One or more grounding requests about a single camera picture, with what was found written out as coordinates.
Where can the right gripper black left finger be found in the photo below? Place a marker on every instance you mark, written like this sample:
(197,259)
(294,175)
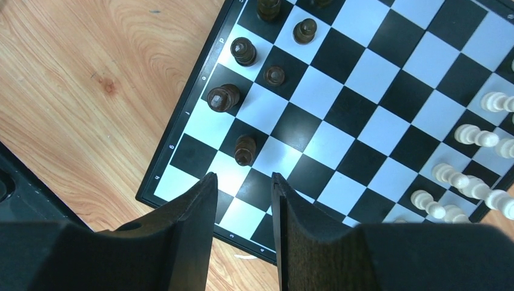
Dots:
(166,249)

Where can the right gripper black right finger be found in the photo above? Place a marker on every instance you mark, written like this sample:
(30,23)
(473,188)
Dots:
(316,252)

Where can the black white chess board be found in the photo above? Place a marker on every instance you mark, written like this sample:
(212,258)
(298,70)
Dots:
(371,42)

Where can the dark chess piece cluster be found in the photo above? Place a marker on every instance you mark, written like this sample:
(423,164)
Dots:
(286,90)

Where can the row of light chess pieces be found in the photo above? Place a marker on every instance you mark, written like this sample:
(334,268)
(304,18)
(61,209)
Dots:
(435,109)

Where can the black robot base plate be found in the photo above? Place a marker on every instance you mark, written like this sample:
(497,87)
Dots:
(24,197)

